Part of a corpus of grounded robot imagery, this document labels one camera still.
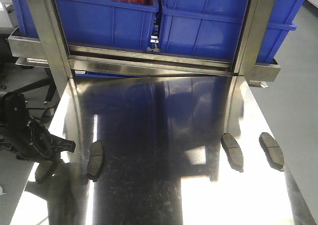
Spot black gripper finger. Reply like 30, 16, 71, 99
37, 157, 66, 185
49, 135, 76, 153

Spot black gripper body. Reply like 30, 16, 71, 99
0, 91, 54, 162

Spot brake pad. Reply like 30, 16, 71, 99
221, 133, 244, 172
259, 132, 285, 171
86, 140, 105, 182
34, 157, 66, 185

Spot far left blue bin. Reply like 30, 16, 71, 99
11, 0, 39, 38

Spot left blue plastic bin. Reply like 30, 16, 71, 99
55, 0, 159, 51

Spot blue plastic bin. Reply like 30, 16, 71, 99
159, 0, 304, 63
55, 0, 159, 51

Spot right blue plastic bin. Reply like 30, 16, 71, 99
159, 0, 304, 63

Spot stainless steel rack frame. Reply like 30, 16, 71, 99
9, 0, 280, 94

